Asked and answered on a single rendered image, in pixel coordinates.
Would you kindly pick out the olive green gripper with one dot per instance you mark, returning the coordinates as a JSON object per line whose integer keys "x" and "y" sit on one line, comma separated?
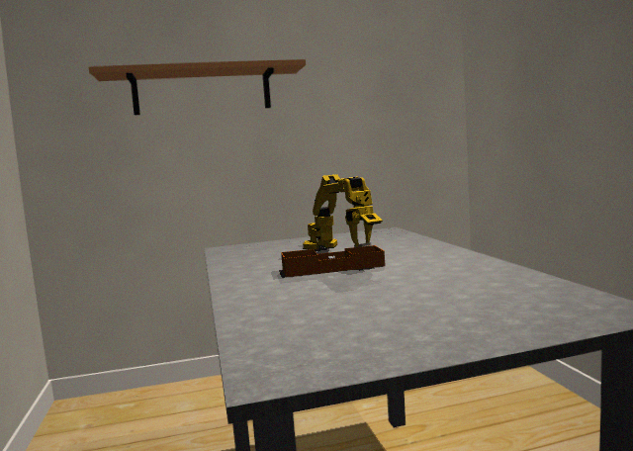
{"x": 361, "y": 213}

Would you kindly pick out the orange three-compartment bin rack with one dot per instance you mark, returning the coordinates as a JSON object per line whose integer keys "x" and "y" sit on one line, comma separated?
{"x": 307, "y": 262}

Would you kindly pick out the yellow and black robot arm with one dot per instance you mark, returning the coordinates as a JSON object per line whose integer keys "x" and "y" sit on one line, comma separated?
{"x": 321, "y": 230}

